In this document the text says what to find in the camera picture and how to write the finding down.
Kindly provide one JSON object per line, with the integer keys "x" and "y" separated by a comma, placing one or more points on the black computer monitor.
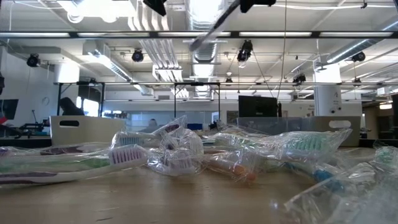
{"x": 258, "y": 107}

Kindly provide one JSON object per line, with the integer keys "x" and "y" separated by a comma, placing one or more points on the light grey plastic bin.
{"x": 320, "y": 130}

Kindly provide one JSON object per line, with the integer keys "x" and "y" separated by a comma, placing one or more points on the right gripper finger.
{"x": 252, "y": 3}

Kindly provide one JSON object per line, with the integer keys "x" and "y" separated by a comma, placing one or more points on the red object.
{"x": 3, "y": 120}

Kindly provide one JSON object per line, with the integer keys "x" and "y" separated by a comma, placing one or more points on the blue box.
{"x": 194, "y": 126}

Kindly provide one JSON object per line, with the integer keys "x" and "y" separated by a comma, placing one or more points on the white plastic bin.
{"x": 93, "y": 132}

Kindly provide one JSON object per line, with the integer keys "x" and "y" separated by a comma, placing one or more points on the black background robot arm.
{"x": 31, "y": 127}

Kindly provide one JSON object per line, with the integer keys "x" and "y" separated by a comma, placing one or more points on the orange toothbrush in clear wrapper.
{"x": 239, "y": 171}

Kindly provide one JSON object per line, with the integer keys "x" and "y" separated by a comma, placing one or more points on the blue toothbrush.
{"x": 129, "y": 140}
{"x": 323, "y": 177}

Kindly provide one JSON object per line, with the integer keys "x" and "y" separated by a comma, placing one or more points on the grey translucent plastic bin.
{"x": 273, "y": 124}

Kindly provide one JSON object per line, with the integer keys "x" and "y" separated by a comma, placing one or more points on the black ceiling spotlight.
{"x": 300, "y": 79}
{"x": 33, "y": 60}
{"x": 137, "y": 56}
{"x": 359, "y": 57}
{"x": 245, "y": 49}

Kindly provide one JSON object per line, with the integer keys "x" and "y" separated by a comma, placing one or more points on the white building column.
{"x": 326, "y": 93}

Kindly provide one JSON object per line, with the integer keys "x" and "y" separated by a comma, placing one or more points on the green toothbrush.
{"x": 306, "y": 143}
{"x": 357, "y": 202}
{"x": 93, "y": 163}

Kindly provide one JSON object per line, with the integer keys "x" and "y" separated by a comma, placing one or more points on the dark wall monitor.
{"x": 8, "y": 109}

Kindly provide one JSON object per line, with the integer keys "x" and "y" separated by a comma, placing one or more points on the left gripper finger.
{"x": 157, "y": 6}

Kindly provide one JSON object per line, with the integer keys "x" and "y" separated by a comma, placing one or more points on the person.
{"x": 70, "y": 109}
{"x": 152, "y": 125}

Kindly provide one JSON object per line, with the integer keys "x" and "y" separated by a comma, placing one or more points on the slanted silver ceiling duct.
{"x": 348, "y": 51}

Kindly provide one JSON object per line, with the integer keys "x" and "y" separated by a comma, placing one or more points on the clear plastic bin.
{"x": 174, "y": 119}

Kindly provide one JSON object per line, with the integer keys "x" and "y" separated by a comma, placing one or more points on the black background station frame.
{"x": 59, "y": 99}
{"x": 199, "y": 84}

